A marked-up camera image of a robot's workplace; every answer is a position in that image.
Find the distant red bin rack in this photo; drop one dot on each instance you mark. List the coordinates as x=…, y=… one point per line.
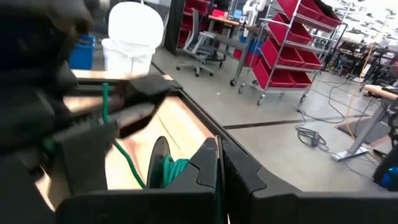
x=192, y=18

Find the blue floor bin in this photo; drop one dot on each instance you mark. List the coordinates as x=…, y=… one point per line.
x=81, y=53

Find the metal shelf rack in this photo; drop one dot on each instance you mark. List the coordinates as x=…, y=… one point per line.
x=286, y=90

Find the grey office chair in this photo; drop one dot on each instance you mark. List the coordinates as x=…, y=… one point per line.
x=199, y=46

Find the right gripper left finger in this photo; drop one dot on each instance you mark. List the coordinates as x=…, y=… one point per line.
x=140, y=208

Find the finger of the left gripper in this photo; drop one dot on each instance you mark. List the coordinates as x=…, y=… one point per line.
x=133, y=119
x=149, y=90

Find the wooden desk with grey legs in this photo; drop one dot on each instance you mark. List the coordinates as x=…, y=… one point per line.
x=230, y=23

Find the wooden workstation table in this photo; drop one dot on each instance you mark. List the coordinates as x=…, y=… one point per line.
x=379, y=91

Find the grey desk leg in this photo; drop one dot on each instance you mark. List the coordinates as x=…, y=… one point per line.
x=351, y=152

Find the red plastic shelf bin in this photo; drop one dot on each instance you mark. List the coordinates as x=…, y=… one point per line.
x=280, y=54
x=290, y=32
x=273, y=76
x=292, y=9

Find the black workstation robot arm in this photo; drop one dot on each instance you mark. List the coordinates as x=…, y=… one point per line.
x=381, y=65

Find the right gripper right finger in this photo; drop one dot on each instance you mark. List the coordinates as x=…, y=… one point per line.
x=280, y=208

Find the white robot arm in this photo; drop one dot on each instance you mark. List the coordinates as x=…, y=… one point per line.
x=253, y=9

